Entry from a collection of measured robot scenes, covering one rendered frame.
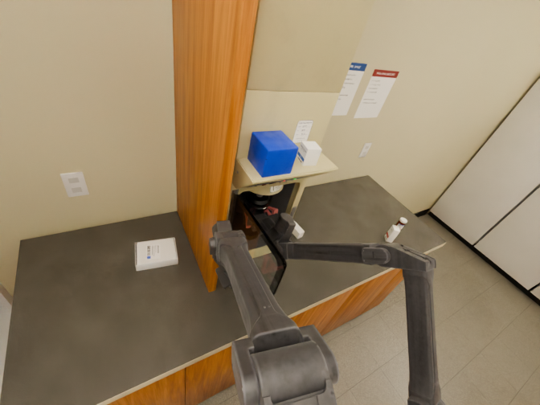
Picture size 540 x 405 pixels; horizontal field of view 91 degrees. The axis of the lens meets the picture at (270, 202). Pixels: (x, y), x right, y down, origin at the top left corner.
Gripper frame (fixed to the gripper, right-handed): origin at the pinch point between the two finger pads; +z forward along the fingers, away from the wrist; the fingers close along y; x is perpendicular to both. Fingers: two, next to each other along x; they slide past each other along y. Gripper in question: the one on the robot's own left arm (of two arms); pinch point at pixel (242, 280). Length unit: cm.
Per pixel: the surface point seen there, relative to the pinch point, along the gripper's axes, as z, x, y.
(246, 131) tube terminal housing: -33.2, -22.5, -21.6
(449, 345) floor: 183, 61, -112
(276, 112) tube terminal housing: -34, -22, -31
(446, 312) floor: 195, 42, -136
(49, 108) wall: -41, -67, 26
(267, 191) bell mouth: -3.0, -23.7, -23.5
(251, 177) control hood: -26.2, -12.9, -16.4
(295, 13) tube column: -56, -23, -40
